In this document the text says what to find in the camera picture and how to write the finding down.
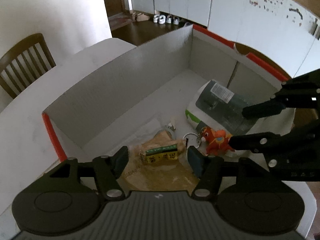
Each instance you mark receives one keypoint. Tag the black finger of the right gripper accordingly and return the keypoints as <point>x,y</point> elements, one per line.
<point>272,107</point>
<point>265,143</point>

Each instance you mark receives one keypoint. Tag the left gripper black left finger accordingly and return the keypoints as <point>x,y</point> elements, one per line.
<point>70,196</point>

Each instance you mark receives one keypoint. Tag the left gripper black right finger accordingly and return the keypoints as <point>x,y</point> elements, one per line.
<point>245,195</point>

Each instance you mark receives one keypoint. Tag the red orange keychain toy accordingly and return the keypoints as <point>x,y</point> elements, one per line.
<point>217,141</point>

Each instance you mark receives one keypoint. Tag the white green wipes pack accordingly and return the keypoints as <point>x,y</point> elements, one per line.
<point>219,108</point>

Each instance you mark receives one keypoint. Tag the small green yellow packet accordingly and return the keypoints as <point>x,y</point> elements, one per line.
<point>160,153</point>

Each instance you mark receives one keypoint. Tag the grey correction tape dispenser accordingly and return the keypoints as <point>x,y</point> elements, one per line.
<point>170,127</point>

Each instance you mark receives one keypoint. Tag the near wooden chair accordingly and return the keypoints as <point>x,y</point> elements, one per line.
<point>265,57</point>

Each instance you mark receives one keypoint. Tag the wooden chair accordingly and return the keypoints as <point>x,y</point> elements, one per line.
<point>24,63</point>
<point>265,57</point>

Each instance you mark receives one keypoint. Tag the red cardboard shoe box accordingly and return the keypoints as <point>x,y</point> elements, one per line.
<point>96,112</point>

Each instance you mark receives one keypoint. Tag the white shoes row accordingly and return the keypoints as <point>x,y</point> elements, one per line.
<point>170,20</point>

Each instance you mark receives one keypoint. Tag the far wooden chair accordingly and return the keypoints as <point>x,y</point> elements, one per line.
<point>24,63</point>

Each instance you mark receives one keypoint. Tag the white wall cabinet unit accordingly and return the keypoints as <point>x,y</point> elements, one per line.
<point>282,30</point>

